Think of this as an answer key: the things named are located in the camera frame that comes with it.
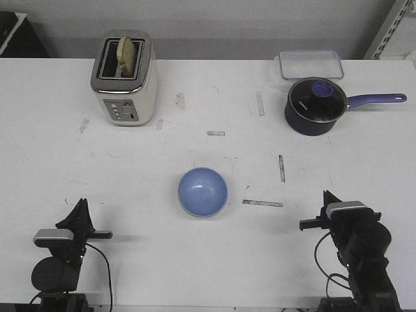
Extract toast slice in toaster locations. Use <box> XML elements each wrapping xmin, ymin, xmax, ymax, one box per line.
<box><xmin>116</xmin><ymin>36</ymin><xmax>137</xmax><ymax>77</ymax></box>

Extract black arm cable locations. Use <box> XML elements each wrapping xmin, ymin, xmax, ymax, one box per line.
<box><xmin>29</xmin><ymin>242</ymin><xmax>113</xmax><ymax>309</ymax></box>
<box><xmin>314</xmin><ymin>232</ymin><xmax>352</xmax><ymax>297</ymax></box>

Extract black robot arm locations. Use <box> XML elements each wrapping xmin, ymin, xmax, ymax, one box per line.
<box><xmin>31</xmin><ymin>198</ymin><xmax>113</xmax><ymax>311</ymax></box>
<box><xmin>299</xmin><ymin>190</ymin><xmax>401</xmax><ymax>311</ymax></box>

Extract white slotted metal rail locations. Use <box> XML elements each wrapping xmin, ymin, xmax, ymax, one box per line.
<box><xmin>363</xmin><ymin>1</ymin><xmax>415</xmax><ymax>60</ymax></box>

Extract glass saucepan lid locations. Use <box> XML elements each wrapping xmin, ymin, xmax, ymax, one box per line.
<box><xmin>288</xmin><ymin>77</ymin><xmax>348</xmax><ymax>123</ymax></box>

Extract dark blue saucepan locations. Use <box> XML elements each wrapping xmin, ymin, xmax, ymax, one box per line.
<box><xmin>285</xmin><ymin>77</ymin><xmax>407</xmax><ymax>136</ymax></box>

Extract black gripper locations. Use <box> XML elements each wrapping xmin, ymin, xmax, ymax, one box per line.
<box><xmin>48</xmin><ymin>198</ymin><xmax>112</xmax><ymax>263</ymax></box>
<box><xmin>299</xmin><ymin>190</ymin><xmax>381</xmax><ymax>247</ymax></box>

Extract blue plastic bowl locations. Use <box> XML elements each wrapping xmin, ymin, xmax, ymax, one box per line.
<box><xmin>177</xmin><ymin>167</ymin><xmax>228</xmax><ymax>218</ymax></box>

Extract black box in corner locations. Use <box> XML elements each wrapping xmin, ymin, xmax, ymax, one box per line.
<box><xmin>1</xmin><ymin>11</ymin><xmax>49</xmax><ymax>58</ymax></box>

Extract clear plastic food container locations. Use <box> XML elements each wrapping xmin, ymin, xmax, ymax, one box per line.
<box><xmin>274</xmin><ymin>50</ymin><xmax>344</xmax><ymax>81</ymax></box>

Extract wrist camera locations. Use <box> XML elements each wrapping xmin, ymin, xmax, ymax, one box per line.
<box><xmin>33</xmin><ymin>229</ymin><xmax>74</xmax><ymax>249</ymax></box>
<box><xmin>326</xmin><ymin>201</ymin><xmax>368</xmax><ymax>220</ymax></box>

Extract cream two-slot toaster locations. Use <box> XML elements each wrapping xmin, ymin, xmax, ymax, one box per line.
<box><xmin>90</xmin><ymin>29</ymin><xmax>159</xmax><ymax>127</ymax></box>

